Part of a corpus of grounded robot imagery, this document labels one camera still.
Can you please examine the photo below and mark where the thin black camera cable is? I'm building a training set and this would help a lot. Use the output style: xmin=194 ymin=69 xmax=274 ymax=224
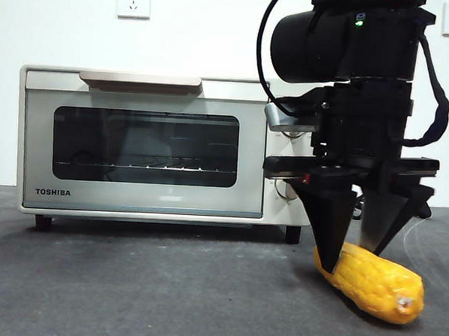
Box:
xmin=251 ymin=0 xmax=305 ymax=117

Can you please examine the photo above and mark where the cream Toshiba toaster oven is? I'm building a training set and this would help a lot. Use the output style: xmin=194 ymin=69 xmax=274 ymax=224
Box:
xmin=11 ymin=63 xmax=323 ymax=246

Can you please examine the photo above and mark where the black oven foot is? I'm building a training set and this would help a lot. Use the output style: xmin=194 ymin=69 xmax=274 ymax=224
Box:
xmin=34 ymin=213 xmax=53 ymax=232
xmin=284 ymin=226 xmax=303 ymax=245

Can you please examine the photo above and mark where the yellow corn cob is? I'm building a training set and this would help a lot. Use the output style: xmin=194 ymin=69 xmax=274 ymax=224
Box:
xmin=309 ymin=240 xmax=428 ymax=327

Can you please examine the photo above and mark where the oven door with beige handle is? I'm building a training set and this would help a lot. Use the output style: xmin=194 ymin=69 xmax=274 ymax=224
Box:
xmin=18 ymin=66 xmax=272 ymax=220

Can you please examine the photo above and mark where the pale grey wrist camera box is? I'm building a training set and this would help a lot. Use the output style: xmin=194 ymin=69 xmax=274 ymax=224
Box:
xmin=262 ymin=101 xmax=321 ymax=135

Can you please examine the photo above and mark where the black sleeved arm cable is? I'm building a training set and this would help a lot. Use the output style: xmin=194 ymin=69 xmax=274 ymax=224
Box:
xmin=402 ymin=32 xmax=449 ymax=150

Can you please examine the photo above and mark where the black power cable with plug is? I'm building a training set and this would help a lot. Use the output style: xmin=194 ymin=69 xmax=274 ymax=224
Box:
xmin=351 ymin=189 xmax=434 ymax=226

